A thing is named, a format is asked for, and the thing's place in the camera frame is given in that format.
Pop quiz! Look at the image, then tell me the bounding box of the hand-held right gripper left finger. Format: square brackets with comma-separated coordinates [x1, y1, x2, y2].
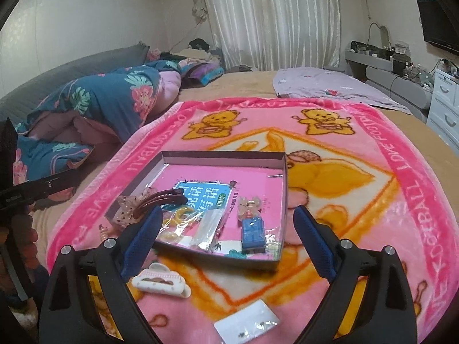
[39, 206, 164, 344]

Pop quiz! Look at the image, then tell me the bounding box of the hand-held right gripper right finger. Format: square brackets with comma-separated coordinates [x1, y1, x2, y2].
[293, 206, 418, 344]

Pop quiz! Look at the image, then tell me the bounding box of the brown mesh butterfly hair clip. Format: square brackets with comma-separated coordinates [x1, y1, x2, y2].
[116, 188, 184, 228]

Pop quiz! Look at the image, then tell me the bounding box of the bag of yellow hair ties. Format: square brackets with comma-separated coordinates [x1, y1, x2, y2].
[158, 204, 205, 246]

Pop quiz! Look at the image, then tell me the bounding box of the white claw hair clip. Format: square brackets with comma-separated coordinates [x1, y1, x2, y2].
[130, 262, 192, 299]

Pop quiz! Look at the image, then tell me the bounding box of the small blue square clip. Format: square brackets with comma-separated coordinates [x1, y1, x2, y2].
[241, 218, 268, 252]

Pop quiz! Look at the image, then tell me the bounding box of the long clear plastic bag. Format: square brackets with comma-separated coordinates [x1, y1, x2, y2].
[190, 208, 230, 255]

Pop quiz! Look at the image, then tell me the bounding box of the pink cardboard box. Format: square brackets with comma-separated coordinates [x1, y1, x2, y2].
[105, 150, 290, 273]

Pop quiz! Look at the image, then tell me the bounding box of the person's left hand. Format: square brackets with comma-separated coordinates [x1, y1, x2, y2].
[9, 217, 39, 259]

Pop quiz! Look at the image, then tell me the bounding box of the pink printed bear blanket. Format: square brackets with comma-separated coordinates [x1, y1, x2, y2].
[46, 97, 459, 344]

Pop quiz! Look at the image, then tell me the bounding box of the white earring card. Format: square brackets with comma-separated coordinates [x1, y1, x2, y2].
[213, 300, 281, 340]

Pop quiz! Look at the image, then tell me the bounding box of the blue floral duvet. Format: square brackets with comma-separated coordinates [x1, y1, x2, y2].
[12, 59, 183, 201]

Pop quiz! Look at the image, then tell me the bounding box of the grey headboard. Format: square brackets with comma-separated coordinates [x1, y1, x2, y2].
[0, 42, 151, 122]

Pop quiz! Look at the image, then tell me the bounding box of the lilac sheet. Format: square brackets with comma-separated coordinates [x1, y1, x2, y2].
[273, 66, 413, 115]

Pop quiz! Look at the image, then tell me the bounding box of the purple pillow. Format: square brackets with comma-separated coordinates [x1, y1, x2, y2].
[186, 61, 225, 87]

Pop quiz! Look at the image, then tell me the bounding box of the bed with tan sheet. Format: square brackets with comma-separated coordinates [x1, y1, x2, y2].
[0, 68, 459, 294]

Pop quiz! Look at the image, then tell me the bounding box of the white drawer cabinet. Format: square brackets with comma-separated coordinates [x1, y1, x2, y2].
[427, 66, 459, 147]

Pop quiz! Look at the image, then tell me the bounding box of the white curtain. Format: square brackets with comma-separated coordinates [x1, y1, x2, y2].
[199, 0, 341, 72]

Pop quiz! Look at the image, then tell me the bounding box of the black television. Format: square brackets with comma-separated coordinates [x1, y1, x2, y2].
[416, 0, 459, 56]

